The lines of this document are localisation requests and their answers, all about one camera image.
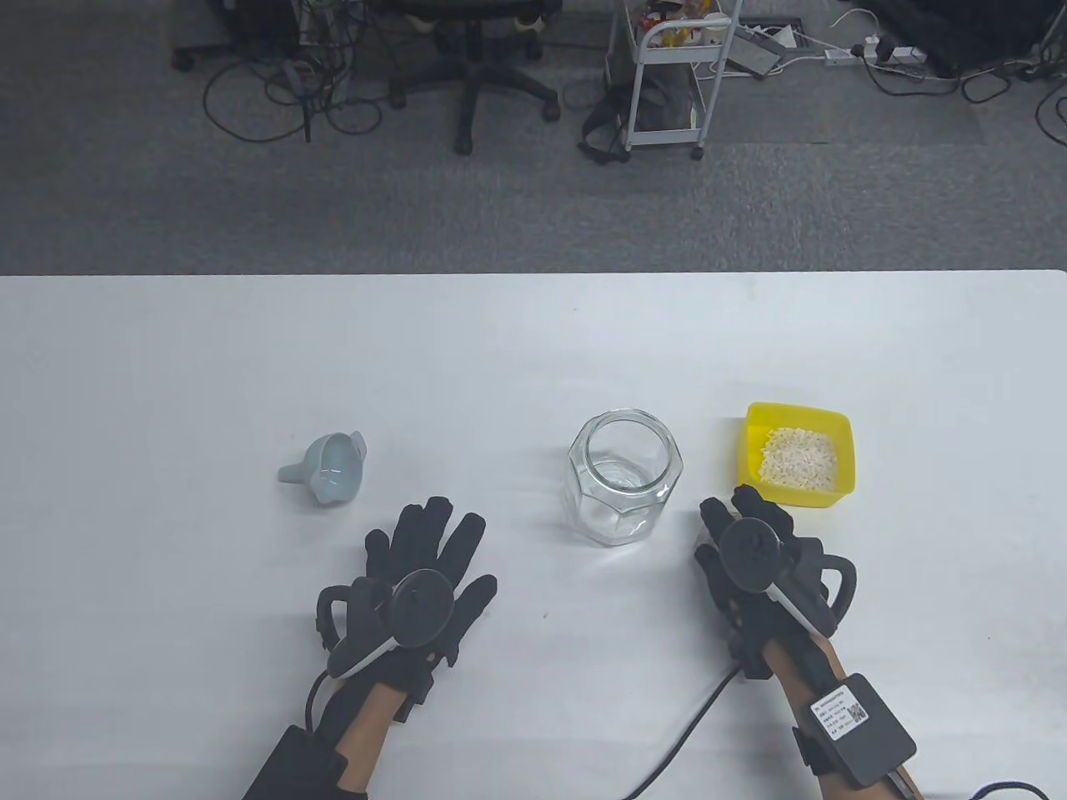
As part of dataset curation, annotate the clear glass jar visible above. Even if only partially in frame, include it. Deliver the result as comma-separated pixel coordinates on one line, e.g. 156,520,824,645
564,408,684,548

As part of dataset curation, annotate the person's left hand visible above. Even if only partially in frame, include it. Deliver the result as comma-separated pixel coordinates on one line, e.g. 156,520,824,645
350,497,498,699

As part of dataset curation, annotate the white metal cart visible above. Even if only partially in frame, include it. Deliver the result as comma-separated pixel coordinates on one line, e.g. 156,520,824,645
607,0,743,161

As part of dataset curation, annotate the long black cable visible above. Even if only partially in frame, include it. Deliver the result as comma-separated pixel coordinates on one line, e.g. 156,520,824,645
621,662,743,800

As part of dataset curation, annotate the person's right hand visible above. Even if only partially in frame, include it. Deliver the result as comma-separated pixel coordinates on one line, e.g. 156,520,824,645
694,486,839,684

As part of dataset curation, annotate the tangle of black floor cables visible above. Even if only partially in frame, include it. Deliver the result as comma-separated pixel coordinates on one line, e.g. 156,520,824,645
203,46,384,144

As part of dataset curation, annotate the person's right forearm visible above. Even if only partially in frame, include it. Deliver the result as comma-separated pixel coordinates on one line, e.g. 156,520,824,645
763,637,926,800

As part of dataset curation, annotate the pale blue funnel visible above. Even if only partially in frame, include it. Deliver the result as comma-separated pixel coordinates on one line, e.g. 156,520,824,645
278,431,368,507

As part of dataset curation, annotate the white power strip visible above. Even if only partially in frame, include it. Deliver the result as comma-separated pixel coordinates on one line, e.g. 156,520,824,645
863,35,929,68

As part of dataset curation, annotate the yellow plastic box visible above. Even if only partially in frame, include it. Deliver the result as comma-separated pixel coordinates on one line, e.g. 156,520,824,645
737,402,857,508

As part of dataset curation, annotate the black wrist box white label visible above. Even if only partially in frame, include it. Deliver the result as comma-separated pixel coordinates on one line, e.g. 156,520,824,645
792,673,918,788

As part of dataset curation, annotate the short black wrist cable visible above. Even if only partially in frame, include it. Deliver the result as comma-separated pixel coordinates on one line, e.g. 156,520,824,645
304,671,334,734

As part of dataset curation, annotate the white rice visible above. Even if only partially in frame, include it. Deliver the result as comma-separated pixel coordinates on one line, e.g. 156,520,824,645
757,427,839,491

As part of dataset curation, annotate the plain black wrist box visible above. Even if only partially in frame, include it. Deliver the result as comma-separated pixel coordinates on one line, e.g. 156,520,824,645
242,725,368,800

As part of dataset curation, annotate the black bag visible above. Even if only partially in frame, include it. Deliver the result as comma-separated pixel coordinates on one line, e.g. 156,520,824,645
579,62,705,165

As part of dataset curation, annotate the person's left forearm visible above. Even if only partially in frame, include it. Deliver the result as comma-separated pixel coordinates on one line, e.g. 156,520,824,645
329,667,422,800

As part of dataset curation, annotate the black office chair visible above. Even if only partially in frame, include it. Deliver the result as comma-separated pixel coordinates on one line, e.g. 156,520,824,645
388,0,561,155

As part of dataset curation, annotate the black white hand controller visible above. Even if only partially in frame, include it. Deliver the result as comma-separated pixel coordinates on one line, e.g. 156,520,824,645
315,569,458,680
717,517,859,638

